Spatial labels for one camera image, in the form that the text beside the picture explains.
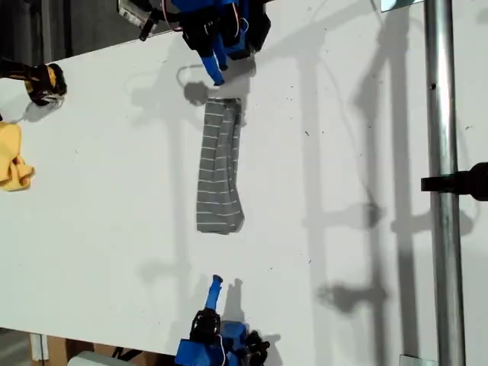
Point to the white table leg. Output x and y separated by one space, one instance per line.
39 347

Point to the black and yellow clamp tool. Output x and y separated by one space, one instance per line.
42 82

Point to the steel post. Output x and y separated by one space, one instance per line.
442 114

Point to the white box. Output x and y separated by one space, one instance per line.
91 359

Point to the short black camera stalk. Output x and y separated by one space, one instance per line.
257 337
148 26

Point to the black post clamp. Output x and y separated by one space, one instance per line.
457 183

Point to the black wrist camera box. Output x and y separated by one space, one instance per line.
256 354
131 11

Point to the grey white-striped towel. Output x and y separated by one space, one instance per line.
217 171

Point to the brown cardboard box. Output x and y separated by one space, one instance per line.
57 348

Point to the yellow cloth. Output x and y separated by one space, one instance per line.
9 152

